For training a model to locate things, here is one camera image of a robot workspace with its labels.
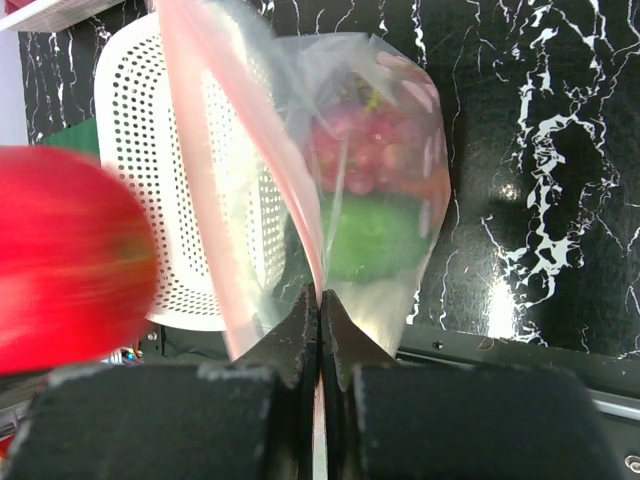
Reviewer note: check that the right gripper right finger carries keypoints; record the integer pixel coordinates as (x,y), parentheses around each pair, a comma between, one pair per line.
(385,420)

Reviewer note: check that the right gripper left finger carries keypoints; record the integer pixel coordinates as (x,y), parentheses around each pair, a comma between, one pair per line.
(250,419)

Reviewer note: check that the red fake apple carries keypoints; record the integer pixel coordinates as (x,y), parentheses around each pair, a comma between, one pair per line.
(78,260)

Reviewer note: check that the clear zip top bag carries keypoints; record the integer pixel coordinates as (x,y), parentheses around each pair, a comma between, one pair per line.
(277,86)

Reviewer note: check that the green fake pepper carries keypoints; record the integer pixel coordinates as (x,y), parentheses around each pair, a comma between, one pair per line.
(373,236)

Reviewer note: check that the orange fake fruit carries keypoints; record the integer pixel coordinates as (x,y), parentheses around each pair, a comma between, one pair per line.
(436,185)

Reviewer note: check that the purple fake grapes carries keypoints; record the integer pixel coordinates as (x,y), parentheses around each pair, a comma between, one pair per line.
(365,148)

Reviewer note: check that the large white perforated basket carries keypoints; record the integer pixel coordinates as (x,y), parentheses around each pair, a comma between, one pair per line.
(138,139)

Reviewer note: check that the green cloth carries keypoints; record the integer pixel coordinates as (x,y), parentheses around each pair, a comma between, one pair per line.
(82,137)

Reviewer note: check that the small white basket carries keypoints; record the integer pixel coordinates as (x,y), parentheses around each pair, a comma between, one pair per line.
(52,16)

